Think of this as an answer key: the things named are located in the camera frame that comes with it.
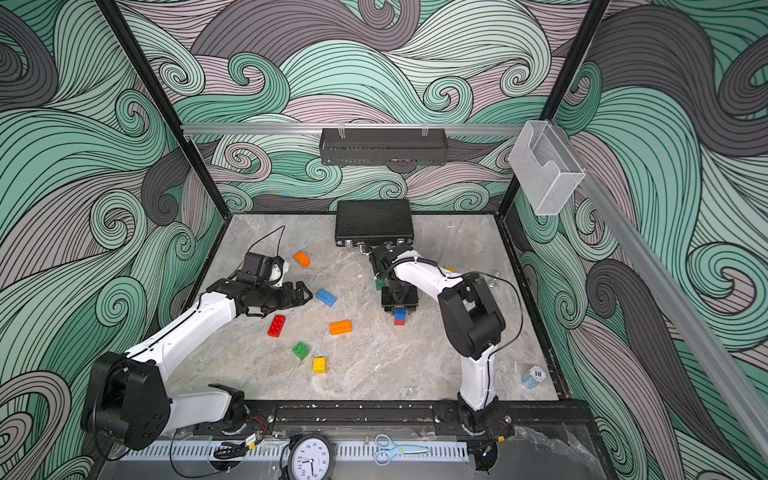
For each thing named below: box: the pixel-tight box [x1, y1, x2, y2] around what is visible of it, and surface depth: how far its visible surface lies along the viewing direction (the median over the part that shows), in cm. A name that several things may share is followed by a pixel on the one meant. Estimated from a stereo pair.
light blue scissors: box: [374, 433, 430, 466], surface depth 71 cm
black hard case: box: [335, 199, 414, 248], surface depth 113 cm
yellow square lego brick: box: [313, 357, 327, 375], surface depth 81 cm
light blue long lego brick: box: [316, 288, 338, 307], surface depth 97 cm
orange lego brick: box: [329, 320, 353, 335], surface depth 90 cm
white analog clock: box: [288, 434, 333, 480], surface depth 67 cm
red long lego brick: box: [267, 314, 287, 338], surface depth 90 cm
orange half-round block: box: [293, 251, 311, 268], surface depth 108 cm
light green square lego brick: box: [292, 342, 310, 361], surface depth 83 cm
